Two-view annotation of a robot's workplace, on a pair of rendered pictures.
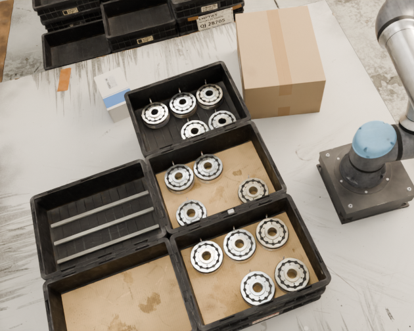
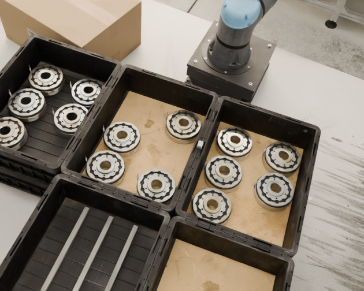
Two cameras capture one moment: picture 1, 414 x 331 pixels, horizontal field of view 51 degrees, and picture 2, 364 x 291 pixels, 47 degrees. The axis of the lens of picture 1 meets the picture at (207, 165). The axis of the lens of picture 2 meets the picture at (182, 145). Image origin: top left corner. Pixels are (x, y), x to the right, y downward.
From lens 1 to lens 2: 74 cm
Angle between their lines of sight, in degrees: 35
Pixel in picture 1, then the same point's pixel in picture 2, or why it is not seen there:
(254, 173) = (162, 112)
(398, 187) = (262, 49)
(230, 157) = (127, 116)
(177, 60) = not seen: outside the picture
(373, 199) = (257, 68)
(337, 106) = (149, 32)
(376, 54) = not seen: hidden behind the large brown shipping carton
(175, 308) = (236, 276)
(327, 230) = not seen: hidden behind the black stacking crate
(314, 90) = (134, 18)
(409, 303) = (337, 123)
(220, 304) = (262, 232)
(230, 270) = (237, 200)
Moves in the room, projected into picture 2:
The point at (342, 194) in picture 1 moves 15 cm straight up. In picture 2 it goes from (236, 81) to (246, 48)
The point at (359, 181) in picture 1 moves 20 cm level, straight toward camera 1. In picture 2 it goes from (241, 59) to (269, 104)
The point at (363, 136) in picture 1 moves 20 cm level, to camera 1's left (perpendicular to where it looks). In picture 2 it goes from (236, 8) to (207, 48)
